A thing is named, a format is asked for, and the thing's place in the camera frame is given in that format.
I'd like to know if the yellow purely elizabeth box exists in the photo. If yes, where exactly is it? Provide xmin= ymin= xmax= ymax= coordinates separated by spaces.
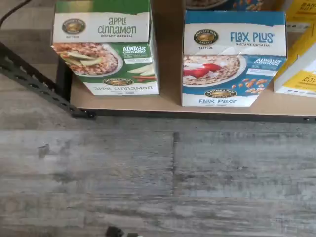
xmin=273 ymin=31 xmax=316 ymax=96
xmin=286 ymin=0 xmax=316 ymax=33

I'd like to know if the black power cord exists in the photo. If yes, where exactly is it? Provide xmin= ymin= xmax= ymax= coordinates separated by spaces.
xmin=0 ymin=0 xmax=32 ymax=25

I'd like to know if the thin black gripper finger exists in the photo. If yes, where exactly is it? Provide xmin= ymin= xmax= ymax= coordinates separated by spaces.
xmin=106 ymin=226 xmax=124 ymax=237

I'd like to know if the green apple cinnamon oatmeal box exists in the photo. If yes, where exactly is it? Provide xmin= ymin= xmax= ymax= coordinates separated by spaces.
xmin=51 ymin=0 xmax=160 ymax=97

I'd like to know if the blue flax plus oatmeal box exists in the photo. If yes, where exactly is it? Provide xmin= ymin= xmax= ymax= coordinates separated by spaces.
xmin=181 ymin=10 xmax=288 ymax=108
xmin=185 ymin=0 xmax=261 ymax=11

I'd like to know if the black metal shelf rack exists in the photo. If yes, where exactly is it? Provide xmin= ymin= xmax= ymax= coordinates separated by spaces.
xmin=0 ymin=41 xmax=316 ymax=124

